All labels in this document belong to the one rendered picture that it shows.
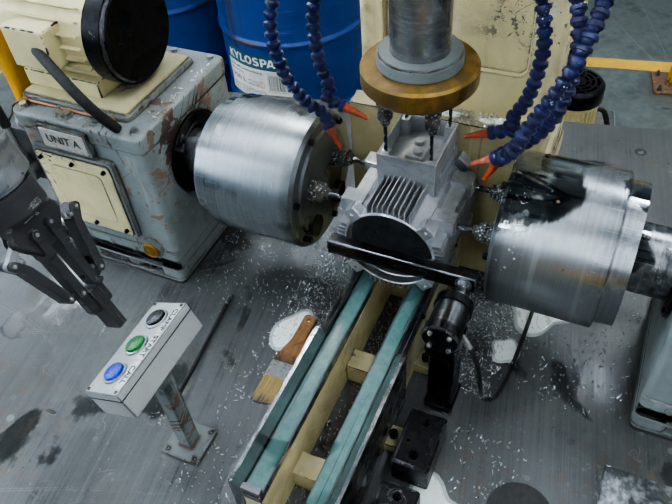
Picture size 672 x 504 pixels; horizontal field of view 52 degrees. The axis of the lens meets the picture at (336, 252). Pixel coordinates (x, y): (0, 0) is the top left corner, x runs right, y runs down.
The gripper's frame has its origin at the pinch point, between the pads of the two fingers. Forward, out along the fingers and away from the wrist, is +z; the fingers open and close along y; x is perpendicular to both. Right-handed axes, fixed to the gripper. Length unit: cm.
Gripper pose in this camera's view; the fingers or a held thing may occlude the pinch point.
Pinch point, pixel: (102, 306)
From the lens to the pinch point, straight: 98.0
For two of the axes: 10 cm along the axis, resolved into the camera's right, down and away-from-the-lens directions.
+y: 4.1, -6.8, 6.1
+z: 4.1, 7.3, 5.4
